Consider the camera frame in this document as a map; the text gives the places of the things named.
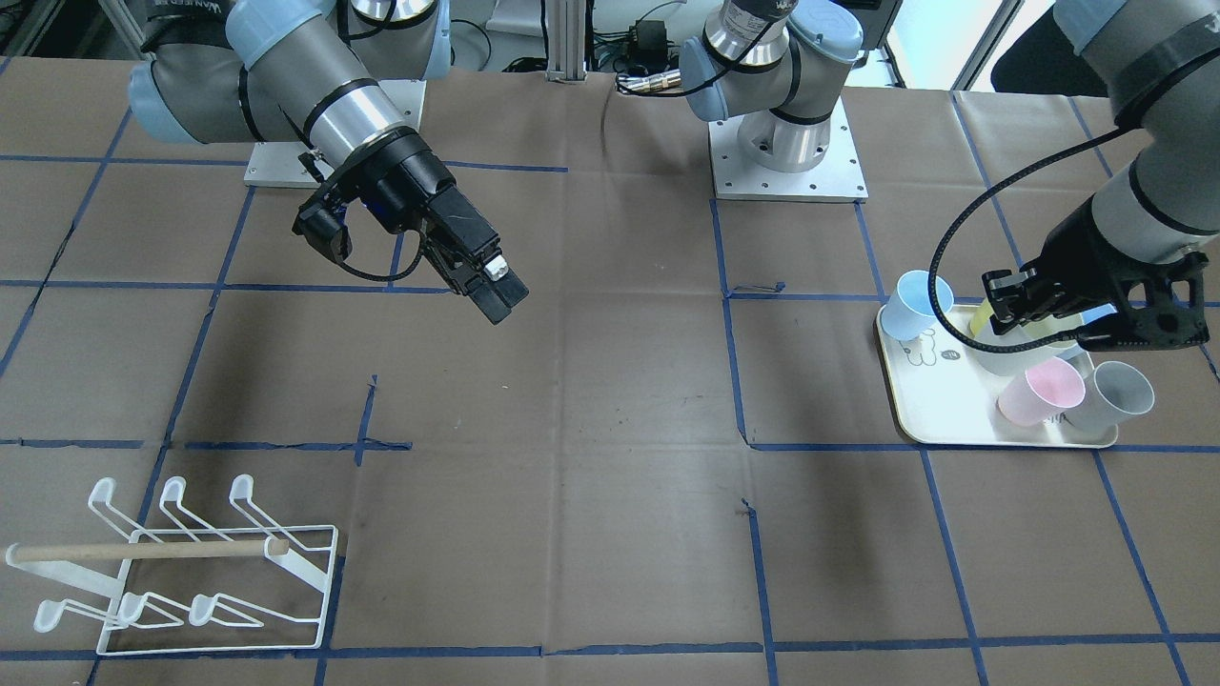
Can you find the grey cup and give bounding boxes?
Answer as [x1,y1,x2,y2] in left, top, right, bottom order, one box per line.
[1065,360,1157,433]

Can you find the cream serving tray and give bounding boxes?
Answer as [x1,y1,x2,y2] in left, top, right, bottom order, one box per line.
[876,323,1119,449]

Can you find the white wire cup rack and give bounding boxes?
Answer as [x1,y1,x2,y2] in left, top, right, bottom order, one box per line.
[5,474,339,655]

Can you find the yellow cup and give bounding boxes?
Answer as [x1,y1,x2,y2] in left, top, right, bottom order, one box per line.
[970,300,1075,345]

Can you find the aluminium frame post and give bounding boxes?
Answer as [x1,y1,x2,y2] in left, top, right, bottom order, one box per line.
[540,0,593,83]

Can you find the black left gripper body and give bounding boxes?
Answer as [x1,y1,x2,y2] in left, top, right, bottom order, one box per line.
[1035,201,1209,352]

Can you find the pink cup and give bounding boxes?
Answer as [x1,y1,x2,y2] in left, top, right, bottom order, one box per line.
[997,356,1087,427]

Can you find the light blue cup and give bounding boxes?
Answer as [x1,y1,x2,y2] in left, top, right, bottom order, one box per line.
[880,270,937,342]
[1058,305,1118,361]

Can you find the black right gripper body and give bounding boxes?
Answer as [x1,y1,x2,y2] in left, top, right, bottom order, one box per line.
[329,129,501,295]

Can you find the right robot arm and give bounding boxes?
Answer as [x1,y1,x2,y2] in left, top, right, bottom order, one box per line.
[128,1,528,323]

